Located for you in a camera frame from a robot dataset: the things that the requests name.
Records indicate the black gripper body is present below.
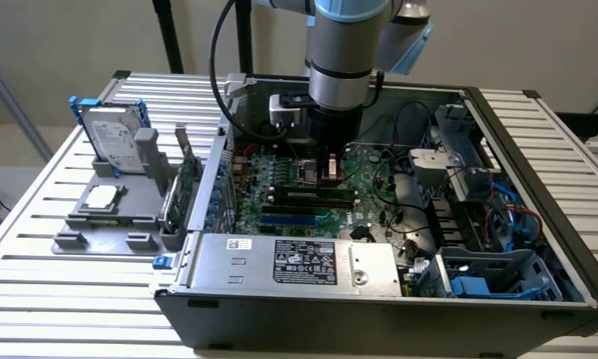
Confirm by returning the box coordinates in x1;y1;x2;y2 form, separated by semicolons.
306;105;363;149

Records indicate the green RAM stick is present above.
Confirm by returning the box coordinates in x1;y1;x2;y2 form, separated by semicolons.
283;189;354;200

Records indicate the black RAM slot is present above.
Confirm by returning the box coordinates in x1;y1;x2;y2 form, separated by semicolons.
267;197;355;211

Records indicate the blue expansion slot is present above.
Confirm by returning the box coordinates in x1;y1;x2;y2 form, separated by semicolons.
259;213;330;227

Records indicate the CPU socket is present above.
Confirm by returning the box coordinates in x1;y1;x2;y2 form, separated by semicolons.
291;159;324;184

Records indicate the green motherboard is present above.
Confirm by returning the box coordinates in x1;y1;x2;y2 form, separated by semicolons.
227;144;404;244

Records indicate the open black PC case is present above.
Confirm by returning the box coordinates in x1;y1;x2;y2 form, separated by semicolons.
151;73;598;351

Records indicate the silver power supply unit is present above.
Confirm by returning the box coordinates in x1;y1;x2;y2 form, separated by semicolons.
183;233;404;298

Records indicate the green graphics card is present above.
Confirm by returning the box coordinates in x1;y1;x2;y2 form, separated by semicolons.
159;121;202;232

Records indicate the black tripod pole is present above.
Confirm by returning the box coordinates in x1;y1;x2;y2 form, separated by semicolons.
151;0;184;75

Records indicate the grey parts rack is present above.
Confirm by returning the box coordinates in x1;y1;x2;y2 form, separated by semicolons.
50;127;199;257

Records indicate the grey drive cage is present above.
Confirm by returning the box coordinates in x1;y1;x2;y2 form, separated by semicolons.
434;245;579;302

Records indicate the CPU chip silver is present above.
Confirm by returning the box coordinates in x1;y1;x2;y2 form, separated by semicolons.
82;185;120;207

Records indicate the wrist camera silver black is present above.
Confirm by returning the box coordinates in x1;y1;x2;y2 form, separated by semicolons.
267;93;310;130

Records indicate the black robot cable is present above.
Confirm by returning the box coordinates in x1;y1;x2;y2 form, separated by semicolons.
207;0;310;141

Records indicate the red wire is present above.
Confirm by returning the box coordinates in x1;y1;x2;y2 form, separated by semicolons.
482;203;544;244

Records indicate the hard disk in blue bracket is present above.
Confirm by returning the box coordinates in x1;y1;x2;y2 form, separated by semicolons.
67;96;151;175

